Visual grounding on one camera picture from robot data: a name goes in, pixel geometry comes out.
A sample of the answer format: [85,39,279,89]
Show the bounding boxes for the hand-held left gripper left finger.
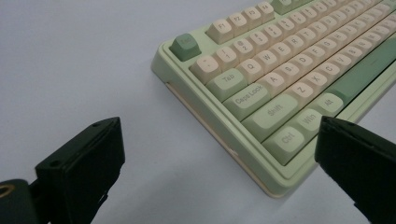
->
[35,117,126,224]

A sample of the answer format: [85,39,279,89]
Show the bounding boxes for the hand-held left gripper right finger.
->
[314,115,396,224]

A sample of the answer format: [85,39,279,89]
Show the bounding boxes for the green and cream keyboard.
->
[150,0,396,199]

